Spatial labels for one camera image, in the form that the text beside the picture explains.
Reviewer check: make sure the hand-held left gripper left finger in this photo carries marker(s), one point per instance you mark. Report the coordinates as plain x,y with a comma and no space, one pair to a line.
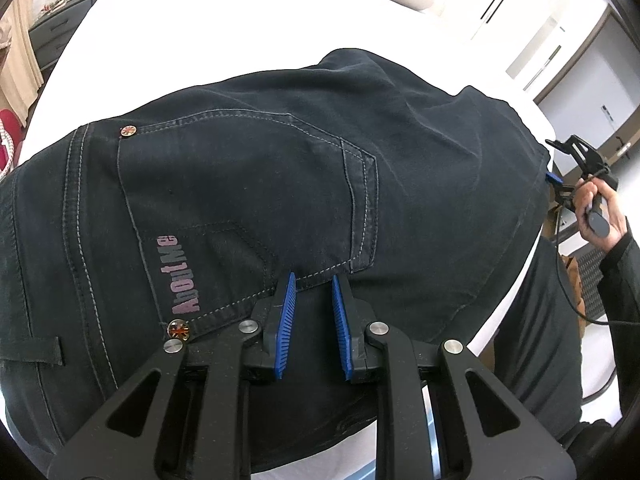
285,325

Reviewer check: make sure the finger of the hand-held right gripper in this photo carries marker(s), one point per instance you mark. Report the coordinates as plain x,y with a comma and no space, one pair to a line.
575,146
555,180

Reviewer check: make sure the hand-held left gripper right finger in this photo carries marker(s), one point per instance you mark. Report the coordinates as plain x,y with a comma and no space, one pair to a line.
344,330

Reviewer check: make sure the dark denim pants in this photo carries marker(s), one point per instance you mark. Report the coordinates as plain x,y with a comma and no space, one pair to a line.
260,170

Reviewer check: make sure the person's right hand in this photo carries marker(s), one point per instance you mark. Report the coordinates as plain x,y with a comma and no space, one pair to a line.
612,225

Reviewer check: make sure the white wardrobe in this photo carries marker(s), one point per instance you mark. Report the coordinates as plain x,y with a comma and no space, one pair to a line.
575,35

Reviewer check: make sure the grey upholstered bed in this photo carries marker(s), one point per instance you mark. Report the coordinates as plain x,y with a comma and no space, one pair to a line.
200,35

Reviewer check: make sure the red white steam iron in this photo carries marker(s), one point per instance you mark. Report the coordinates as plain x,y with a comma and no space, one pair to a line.
7,132

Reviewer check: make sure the grey nightstand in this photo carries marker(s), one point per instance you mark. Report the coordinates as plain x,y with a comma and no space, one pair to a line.
55,35

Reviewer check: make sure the beige curtain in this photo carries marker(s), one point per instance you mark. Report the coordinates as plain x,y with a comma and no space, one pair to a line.
20,60

